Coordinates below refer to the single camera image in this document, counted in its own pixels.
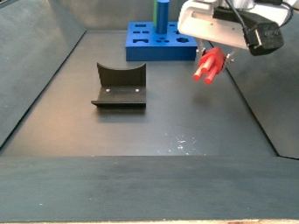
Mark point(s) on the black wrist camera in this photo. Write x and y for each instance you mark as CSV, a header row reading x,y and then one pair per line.
x,y
261,32

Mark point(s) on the blue cylinder peg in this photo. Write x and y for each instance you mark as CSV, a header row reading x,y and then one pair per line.
x,y
162,6

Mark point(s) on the green cylinder peg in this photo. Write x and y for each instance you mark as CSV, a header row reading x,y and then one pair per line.
x,y
155,12

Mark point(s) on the blue shape sorter block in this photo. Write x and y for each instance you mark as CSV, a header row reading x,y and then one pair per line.
x,y
146,45

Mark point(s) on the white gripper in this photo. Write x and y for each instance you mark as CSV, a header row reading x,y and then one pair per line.
x,y
198,23

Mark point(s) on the red three prong object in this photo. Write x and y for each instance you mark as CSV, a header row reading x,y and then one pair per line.
x,y
210,65

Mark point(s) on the black curved fixture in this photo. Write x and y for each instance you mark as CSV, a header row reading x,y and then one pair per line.
x,y
122,87

